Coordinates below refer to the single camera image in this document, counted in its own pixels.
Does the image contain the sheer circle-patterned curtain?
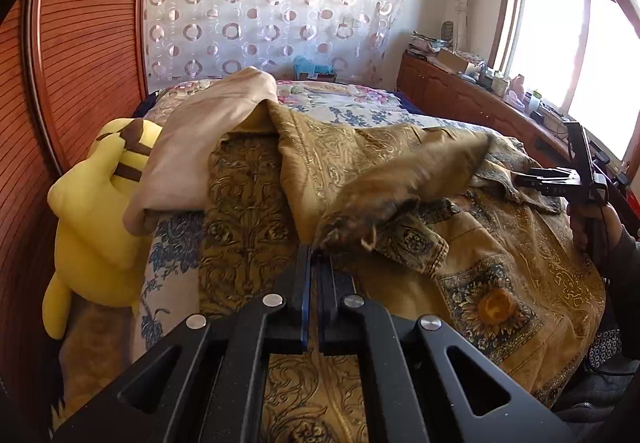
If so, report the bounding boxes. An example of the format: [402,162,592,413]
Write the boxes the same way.
[142,0,409,89]

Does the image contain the pile of papers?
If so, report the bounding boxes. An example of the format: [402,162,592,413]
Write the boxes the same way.
[407,33,443,58]

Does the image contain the wooden slatted wardrobe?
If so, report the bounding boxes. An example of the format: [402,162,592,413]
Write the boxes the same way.
[0,0,153,424]

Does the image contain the tan fleece blanket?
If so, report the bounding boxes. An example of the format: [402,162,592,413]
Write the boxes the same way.
[54,300,143,426]

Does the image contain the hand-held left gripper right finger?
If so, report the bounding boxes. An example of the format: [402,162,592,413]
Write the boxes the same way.
[314,255,577,443]

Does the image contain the pink floral quilt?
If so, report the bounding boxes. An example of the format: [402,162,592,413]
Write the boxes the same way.
[145,78,417,125]

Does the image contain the low wooden cabinet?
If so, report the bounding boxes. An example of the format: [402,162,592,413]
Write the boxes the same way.
[397,50,640,224]

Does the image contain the wooden framed window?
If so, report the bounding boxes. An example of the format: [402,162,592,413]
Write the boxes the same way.
[487,0,640,165]

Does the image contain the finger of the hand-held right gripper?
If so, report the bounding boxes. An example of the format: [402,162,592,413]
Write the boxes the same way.
[515,167,572,198]

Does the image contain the white blue-flowered bed sheet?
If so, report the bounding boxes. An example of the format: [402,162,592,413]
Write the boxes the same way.
[132,100,483,356]

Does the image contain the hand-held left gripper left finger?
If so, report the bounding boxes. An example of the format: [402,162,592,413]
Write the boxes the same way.
[52,245,315,443]

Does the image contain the yellow plush toy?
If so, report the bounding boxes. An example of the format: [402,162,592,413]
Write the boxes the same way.
[42,118,167,340]

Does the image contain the beige cloth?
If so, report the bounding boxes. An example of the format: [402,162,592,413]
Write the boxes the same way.
[122,67,279,237]

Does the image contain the open cardboard box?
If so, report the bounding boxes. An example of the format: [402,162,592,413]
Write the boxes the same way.
[435,48,477,75]

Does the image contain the gold paisley patterned shirt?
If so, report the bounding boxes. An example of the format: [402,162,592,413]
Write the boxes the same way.
[197,100,608,443]

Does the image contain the teal cloth on box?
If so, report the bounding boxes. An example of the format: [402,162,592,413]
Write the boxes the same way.
[292,56,335,75]

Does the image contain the person's dotted dark clothing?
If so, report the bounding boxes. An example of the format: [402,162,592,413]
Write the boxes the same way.
[550,325,640,424]

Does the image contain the person's right hand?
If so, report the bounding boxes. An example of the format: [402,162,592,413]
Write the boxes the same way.
[566,200,623,255]

